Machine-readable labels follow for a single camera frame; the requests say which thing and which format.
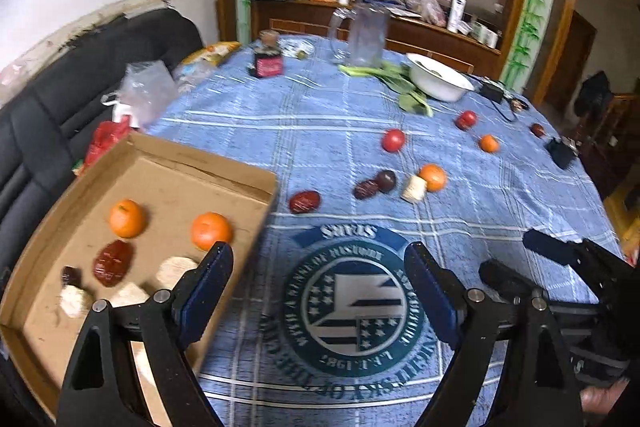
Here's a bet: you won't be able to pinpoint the clear plastic bag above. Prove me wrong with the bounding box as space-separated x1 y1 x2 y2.
102 60 179 128

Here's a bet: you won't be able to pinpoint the red plastic bag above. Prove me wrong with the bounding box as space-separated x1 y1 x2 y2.
82 117 133 170

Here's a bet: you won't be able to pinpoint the black box device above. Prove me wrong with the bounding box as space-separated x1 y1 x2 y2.
545 136 578 170

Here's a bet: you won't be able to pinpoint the clear plastic pitcher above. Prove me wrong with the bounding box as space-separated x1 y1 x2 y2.
327 3 390 68

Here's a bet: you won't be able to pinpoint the black cable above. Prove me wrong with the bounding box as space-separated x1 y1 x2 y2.
467 74 518 124

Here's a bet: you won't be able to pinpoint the dark red date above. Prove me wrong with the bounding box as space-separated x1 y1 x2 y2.
353 179 381 200

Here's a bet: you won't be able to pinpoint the large red date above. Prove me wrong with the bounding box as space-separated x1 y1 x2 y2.
92 239 136 288

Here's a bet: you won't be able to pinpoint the plastic bag with food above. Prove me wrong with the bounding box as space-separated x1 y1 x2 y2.
390 0 447 28

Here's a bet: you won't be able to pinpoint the blue plaid tablecloth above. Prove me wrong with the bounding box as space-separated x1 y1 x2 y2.
155 34 626 427

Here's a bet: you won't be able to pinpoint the small peeled sugarcane chunk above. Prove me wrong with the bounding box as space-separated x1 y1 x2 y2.
401 175 427 202
59 284 95 319

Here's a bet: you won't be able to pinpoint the wooden door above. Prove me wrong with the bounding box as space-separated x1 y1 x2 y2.
542 12 598 118

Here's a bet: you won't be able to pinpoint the white bowl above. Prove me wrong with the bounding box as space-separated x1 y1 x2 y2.
406 52 475 102

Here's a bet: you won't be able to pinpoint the yellow snack bag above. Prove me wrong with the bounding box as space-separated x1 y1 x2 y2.
175 41 242 75

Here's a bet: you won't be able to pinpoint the wooden chair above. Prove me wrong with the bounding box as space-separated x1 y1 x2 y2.
580 92 640 198

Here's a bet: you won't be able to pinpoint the white tube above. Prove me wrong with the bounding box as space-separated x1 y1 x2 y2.
447 0 467 34

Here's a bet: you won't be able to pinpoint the white boxes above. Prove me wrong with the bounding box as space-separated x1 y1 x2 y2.
470 21 501 48

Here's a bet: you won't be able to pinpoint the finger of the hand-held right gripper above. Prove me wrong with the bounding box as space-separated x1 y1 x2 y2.
479 258 601 315
522 228 626 288

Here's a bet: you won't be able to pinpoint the person's right hand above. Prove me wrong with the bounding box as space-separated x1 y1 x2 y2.
580 379 630 415

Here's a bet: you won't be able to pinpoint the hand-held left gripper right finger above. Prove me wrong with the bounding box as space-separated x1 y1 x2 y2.
404 242 585 427

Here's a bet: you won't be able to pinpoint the dark bottle with red label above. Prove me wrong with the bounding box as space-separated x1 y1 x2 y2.
248 30 285 79

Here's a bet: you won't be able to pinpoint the dark clothing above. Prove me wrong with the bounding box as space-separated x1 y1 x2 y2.
573 72 613 120

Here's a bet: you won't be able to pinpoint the cardboard box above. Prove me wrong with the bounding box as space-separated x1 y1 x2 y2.
0 131 279 427

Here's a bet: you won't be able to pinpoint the black sofa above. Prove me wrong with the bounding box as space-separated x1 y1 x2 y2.
0 7 206 278

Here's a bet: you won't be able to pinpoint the large peeled sugarcane chunk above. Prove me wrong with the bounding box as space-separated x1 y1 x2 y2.
107 282 151 308
155 256 198 290

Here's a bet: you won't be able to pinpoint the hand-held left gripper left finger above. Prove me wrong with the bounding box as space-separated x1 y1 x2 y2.
57 241 235 427

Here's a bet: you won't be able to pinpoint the black power adapter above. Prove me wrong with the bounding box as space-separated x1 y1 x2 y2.
480 79 506 104

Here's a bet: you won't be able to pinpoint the green leafy vegetable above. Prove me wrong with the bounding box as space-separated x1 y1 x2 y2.
398 89 434 118
339 61 416 88

